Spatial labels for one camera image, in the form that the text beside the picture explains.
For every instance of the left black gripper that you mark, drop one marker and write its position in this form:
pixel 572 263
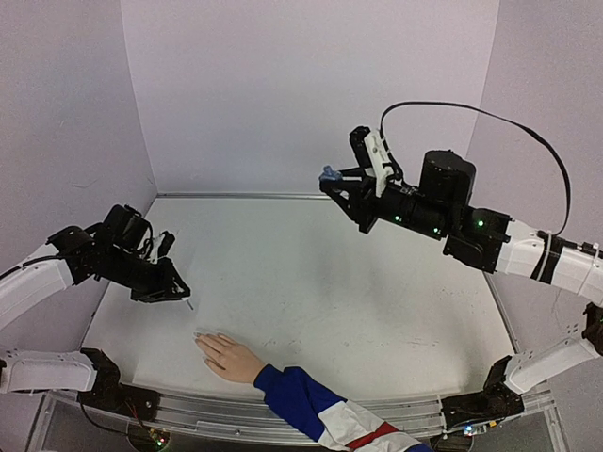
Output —
pixel 163 290

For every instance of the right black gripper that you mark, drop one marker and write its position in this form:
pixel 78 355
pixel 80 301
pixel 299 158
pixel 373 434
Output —
pixel 370 200

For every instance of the blue nail polish bottle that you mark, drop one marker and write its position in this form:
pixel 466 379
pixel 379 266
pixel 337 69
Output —
pixel 330 175

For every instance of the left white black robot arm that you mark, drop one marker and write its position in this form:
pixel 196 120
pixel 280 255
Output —
pixel 122 249

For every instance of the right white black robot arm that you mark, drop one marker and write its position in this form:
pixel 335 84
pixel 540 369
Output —
pixel 488 241

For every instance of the blue white red sleeve forearm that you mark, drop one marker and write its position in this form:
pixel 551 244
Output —
pixel 327 418

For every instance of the mannequin hand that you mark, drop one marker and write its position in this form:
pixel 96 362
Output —
pixel 229 359

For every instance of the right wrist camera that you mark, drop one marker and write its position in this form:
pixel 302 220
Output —
pixel 372 150

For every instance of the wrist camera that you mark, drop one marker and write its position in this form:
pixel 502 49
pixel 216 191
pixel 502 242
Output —
pixel 158 247
pixel 372 150

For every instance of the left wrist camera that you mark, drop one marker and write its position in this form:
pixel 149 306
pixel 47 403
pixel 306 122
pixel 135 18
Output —
pixel 158 247

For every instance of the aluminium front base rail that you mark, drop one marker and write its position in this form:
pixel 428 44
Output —
pixel 236 424

